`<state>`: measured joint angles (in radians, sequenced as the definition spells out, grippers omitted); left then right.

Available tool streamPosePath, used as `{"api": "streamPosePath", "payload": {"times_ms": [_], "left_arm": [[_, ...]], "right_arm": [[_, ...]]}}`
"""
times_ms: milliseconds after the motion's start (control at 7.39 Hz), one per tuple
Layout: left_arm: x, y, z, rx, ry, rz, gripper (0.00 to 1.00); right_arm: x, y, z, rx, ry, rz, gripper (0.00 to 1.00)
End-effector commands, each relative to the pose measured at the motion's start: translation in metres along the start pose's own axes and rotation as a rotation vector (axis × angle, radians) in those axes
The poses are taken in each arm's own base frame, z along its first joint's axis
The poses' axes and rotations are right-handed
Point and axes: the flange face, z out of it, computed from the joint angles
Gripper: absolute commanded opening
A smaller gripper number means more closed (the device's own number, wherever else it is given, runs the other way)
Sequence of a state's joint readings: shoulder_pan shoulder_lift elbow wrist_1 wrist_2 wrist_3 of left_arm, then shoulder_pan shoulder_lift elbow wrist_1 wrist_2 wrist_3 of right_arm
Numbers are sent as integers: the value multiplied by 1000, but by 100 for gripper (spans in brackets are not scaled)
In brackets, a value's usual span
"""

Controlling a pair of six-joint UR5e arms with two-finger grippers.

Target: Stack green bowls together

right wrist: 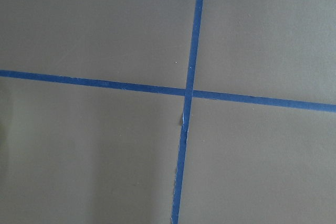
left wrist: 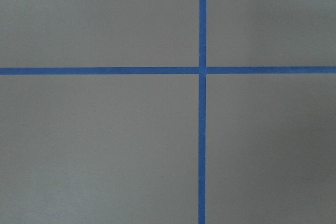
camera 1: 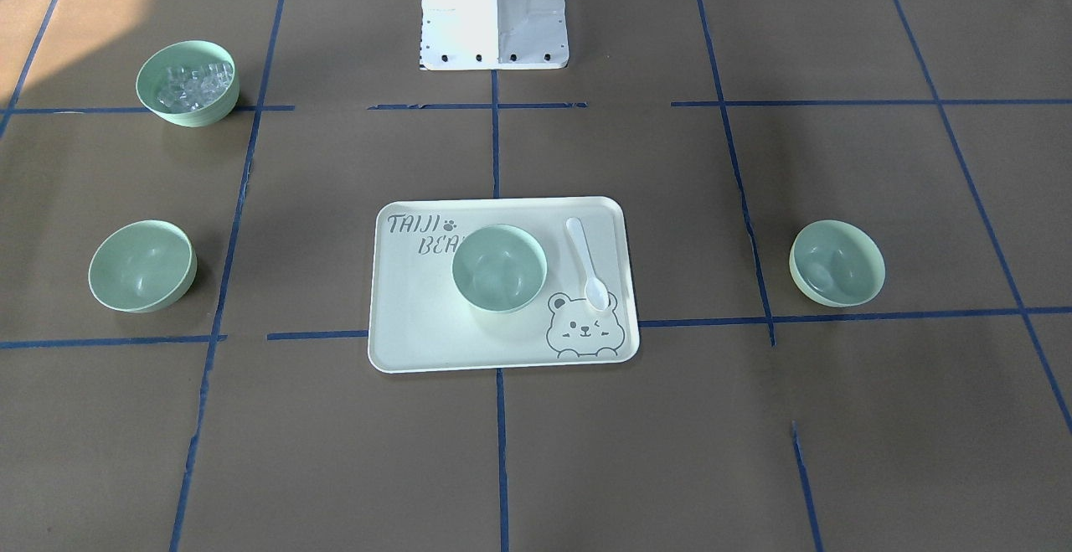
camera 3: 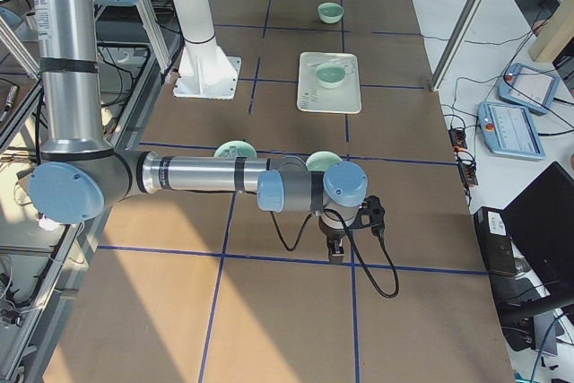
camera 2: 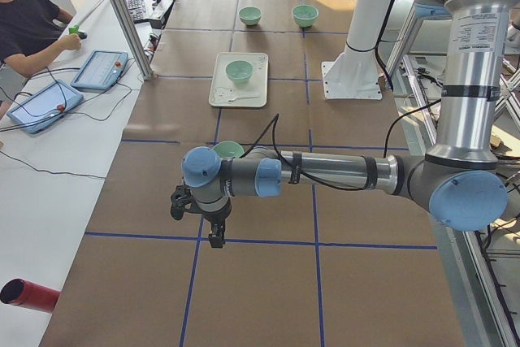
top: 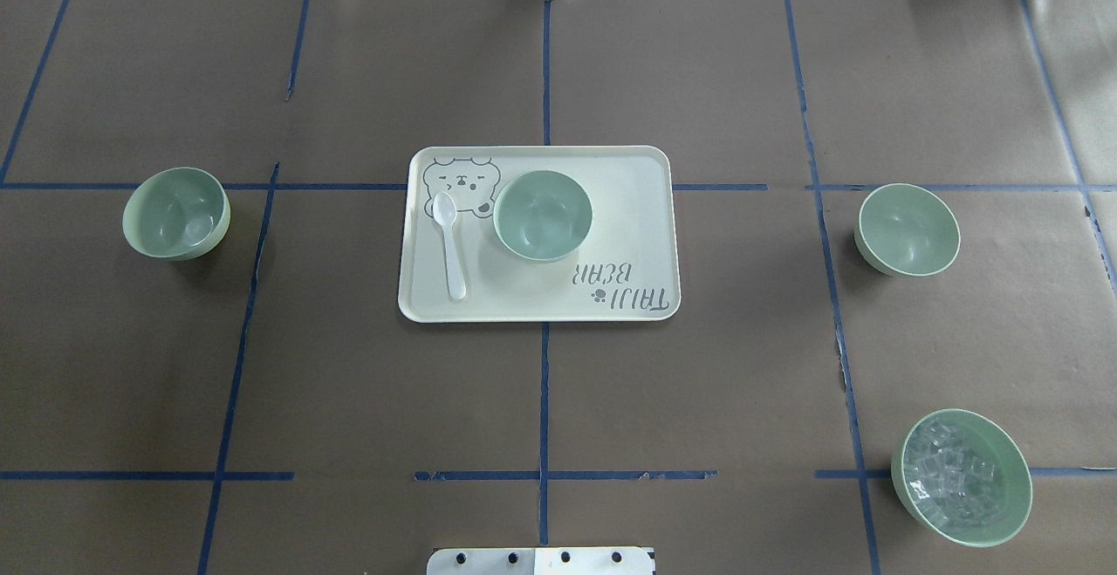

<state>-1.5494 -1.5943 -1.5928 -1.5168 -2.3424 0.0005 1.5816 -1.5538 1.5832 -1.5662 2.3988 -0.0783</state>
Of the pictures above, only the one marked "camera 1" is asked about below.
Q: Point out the green bowl on tray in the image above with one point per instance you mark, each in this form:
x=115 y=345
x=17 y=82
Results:
x=500 y=268

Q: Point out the cream bear tray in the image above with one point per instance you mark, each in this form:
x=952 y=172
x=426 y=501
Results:
x=418 y=321

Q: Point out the clear ice cubes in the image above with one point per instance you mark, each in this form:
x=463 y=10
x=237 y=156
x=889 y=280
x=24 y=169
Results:
x=185 y=89

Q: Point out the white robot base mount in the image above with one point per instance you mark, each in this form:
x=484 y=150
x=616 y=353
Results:
x=464 y=35

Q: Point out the green bowl with ice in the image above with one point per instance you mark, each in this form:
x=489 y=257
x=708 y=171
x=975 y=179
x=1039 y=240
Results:
x=188 y=53

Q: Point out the white plastic spoon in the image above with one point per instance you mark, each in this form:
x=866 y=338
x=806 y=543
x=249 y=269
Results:
x=596 y=293

